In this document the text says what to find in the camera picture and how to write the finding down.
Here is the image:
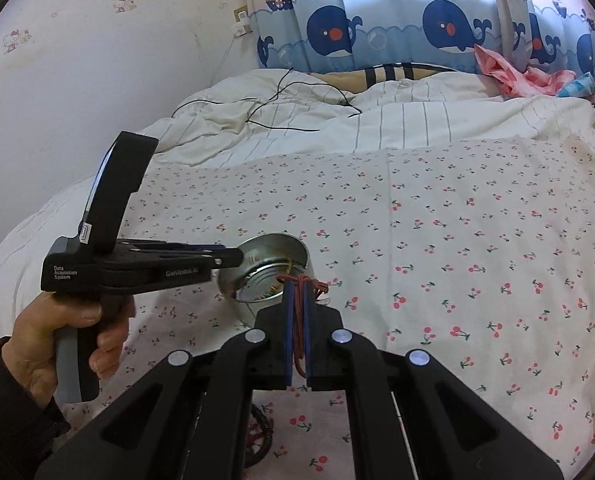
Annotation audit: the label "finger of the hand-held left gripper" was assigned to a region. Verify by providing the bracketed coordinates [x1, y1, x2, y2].
[127, 241, 228, 256]
[197, 247, 246, 271]

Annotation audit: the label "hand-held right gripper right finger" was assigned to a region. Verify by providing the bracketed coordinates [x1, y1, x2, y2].
[303, 280, 563, 480]

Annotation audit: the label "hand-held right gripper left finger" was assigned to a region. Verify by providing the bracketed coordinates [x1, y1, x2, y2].
[32, 279, 295, 480]

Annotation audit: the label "round metal tin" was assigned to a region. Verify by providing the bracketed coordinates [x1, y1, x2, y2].
[216, 232, 331, 322]

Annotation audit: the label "red rubber bands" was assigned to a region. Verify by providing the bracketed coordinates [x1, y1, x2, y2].
[277, 274, 331, 379]

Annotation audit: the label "person's left forearm dark sleeve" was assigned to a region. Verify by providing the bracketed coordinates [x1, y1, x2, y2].
[0, 337, 72, 480]

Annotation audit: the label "person's left hand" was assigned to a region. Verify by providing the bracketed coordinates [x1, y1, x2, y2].
[12, 290, 136, 409]

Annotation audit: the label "cherry print bed sheet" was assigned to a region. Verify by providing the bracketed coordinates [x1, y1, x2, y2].
[0, 137, 595, 480]

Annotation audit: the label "tan striped pillow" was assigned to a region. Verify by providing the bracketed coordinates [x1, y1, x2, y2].
[310, 62, 428, 94]

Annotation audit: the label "white striped duvet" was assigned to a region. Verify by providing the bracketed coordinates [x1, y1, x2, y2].
[142, 67, 595, 167]

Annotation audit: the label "whale print curtain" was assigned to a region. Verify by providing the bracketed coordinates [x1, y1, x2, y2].
[242, 0, 595, 87]

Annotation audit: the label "pink cloth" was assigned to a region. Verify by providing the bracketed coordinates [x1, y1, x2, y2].
[475, 44, 576, 99]

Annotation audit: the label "light blue patterned cloth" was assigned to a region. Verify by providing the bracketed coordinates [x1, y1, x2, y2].
[560, 72, 595, 99]

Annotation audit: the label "dark braided bracelet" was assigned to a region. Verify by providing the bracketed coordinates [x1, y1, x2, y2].
[244, 402, 276, 469]

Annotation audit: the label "thin black cable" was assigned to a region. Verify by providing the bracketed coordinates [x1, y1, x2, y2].
[172, 67, 363, 134]

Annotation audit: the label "white wall charger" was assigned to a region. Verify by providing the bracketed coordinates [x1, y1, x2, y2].
[232, 5, 254, 37]

